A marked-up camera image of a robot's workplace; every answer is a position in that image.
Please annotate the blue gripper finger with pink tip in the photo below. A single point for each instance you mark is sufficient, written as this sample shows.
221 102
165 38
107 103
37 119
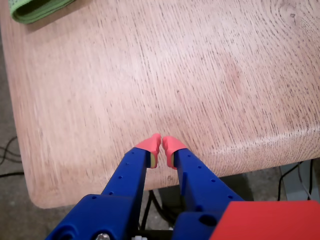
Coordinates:
200 180
125 180

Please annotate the green waffle cloth black trim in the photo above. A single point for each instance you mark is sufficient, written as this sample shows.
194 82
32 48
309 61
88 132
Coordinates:
32 11

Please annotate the grey metal table leg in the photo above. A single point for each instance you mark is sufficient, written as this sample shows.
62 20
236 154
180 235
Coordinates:
292 182

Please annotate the red camera mount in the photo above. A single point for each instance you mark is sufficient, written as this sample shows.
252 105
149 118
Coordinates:
270 220

